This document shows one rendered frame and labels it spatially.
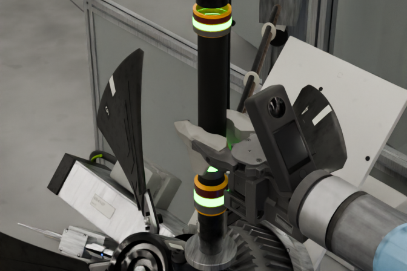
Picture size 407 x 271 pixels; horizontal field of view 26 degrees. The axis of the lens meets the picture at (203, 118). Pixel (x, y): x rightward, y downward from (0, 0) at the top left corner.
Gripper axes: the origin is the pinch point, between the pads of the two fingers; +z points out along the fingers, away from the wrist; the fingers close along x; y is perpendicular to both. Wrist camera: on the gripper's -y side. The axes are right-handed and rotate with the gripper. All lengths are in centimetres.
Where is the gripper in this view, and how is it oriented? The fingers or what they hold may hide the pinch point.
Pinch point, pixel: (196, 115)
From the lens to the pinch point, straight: 108.9
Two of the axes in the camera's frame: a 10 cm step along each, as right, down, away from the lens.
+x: 7.4, -3.7, 5.7
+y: 0.0, 8.4, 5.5
